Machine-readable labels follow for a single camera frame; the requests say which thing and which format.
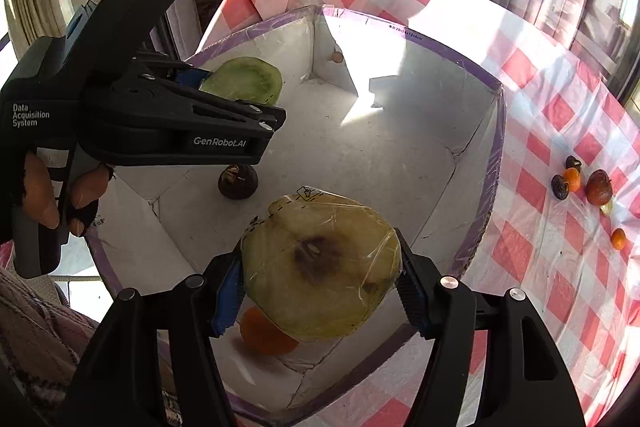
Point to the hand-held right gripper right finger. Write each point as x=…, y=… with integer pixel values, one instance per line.
x=414, y=304

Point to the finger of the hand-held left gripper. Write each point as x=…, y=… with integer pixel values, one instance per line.
x=225, y=114
x=187, y=78

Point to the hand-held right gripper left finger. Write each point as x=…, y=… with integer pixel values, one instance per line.
x=227, y=299

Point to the green fruit half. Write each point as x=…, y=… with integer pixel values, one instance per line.
x=245, y=79

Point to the yellow apple half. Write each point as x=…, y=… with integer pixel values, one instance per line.
x=320, y=267

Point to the white cardboard box purple tape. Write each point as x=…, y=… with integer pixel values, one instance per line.
x=380, y=147

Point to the person's left hand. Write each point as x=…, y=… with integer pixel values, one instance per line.
x=40, y=192

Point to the orange tangerine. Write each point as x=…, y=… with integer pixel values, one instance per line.
x=265, y=338

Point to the dark brown round fruit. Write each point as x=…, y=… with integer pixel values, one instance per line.
x=239, y=184

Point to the small tan nut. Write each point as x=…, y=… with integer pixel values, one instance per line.
x=338, y=57

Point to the red white checkered tablecloth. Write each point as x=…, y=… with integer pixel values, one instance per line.
x=530, y=187

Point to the small dark fruit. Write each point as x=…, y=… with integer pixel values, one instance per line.
x=560, y=188
x=573, y=163

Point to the person's plaid clothing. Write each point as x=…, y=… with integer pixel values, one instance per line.
x=35, y=347

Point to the small orange kumquat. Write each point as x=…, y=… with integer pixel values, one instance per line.
x=618, y=239
x=573, y=181

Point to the small yellow green fruit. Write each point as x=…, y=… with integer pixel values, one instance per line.
x=607, y=208

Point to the reddish brown fruit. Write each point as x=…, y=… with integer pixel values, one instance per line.
x=599, y=188

